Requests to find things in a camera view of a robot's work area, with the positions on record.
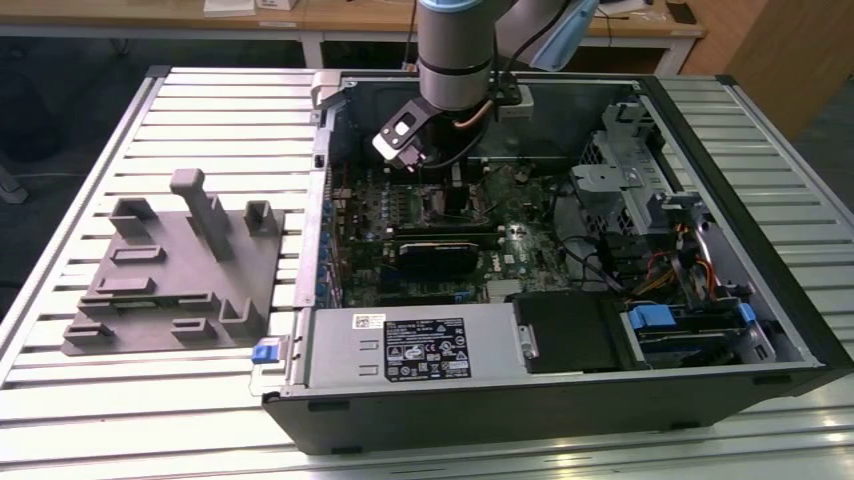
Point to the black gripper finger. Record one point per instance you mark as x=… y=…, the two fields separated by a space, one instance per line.
x=456 y=200

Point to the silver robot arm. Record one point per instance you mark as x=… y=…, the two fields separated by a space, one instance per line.
x=456 y=55

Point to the CPU socket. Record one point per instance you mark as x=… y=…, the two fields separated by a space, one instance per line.
x=433 y=218

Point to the black RAM stick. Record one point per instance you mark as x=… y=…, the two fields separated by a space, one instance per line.
x=447 y=239
x=447 y=230

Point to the black graphics card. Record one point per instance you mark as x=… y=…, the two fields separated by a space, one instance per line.
x=433 y=260

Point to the green motherboard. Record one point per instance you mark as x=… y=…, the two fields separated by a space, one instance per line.
x=533 y=240

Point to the silver chipset heatsink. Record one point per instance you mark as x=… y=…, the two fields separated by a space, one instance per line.
x=505 y=291

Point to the silver drive cage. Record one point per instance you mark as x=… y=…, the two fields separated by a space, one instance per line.
x=600 y=180

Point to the silver metal latch plate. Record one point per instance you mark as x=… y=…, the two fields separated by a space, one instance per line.
x=527 y=340

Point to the black plastic drive cover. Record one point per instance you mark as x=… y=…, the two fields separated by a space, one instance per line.
x=567 y=335

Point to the silver power supply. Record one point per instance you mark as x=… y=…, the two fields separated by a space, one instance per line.
x=333 y=350

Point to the blue disk carrier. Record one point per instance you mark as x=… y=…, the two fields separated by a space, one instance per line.
x=650 y=316

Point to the small white box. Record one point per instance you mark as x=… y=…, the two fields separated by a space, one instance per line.
x=276 y=4

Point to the blue case latch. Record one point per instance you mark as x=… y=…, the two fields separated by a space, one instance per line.
x=265 y=352

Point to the small black device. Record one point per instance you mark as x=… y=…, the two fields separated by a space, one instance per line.
x=682 y=12

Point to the large white box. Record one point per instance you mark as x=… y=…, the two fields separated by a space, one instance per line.
x=227 y=7

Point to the grey parts rack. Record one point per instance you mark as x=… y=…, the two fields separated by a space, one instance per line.
x=187 y=280

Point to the black PC case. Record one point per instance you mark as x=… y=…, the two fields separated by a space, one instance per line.
x=467 y=425

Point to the wooden desk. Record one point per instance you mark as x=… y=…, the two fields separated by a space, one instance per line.
x=133 y=15

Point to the wooden cabinet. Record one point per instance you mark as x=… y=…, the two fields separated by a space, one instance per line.
x=800 y=50

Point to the grey metal foot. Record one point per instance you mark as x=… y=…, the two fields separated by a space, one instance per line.
x=12 y=190

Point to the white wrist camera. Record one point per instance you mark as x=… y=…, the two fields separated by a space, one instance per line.
x=516 y=107
x=400 y=130

